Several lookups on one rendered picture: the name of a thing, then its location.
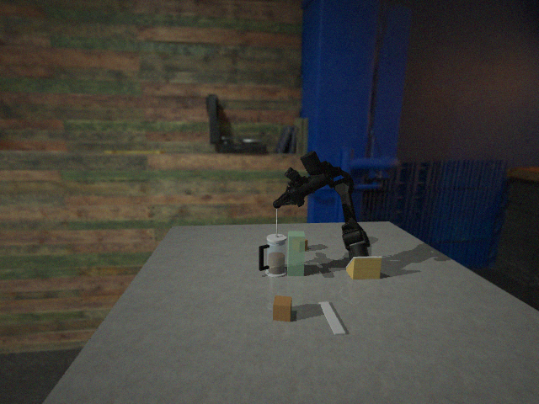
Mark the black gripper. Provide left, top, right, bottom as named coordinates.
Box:
left=275, top=177, right=317, bottom=207

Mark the pale green rectangular block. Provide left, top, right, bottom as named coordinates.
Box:
left=287, top=231, right=305, bottom=276

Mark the grey flat bar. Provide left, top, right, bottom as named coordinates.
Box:
left=318, top=301, right=345, bottom=336

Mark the glass french press with black handle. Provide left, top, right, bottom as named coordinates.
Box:
left=259, top=200, right=287, bottom=278

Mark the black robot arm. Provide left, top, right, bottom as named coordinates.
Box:
left=285, top=151, right=370, bottom=261

